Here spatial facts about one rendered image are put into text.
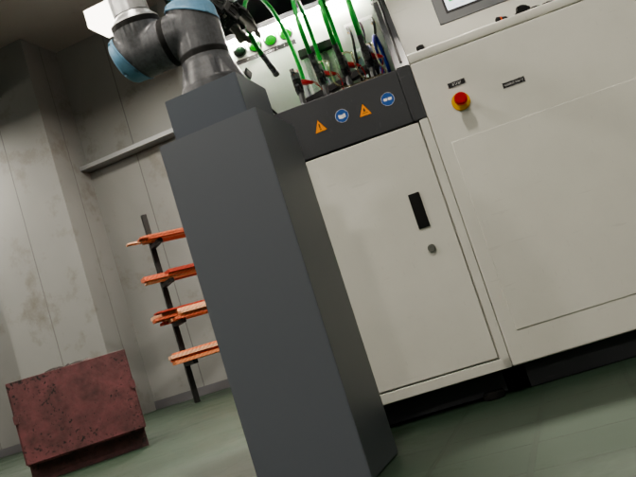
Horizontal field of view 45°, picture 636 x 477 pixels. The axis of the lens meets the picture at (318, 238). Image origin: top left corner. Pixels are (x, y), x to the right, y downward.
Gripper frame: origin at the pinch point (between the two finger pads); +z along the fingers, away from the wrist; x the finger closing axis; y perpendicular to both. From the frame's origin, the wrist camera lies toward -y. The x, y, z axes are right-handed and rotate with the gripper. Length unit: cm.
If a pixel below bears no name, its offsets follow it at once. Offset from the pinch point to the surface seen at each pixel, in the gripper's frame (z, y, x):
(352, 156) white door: 35, 38, 10
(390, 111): 35, 30, 24
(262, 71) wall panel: 17.8, -32.4, -23.2
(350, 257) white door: 50, 57, -4
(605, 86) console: 69, 30, 71
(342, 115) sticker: 26.8, 29.5, 13.3
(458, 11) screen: 42, -12, 47
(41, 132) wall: 29, -668, -634
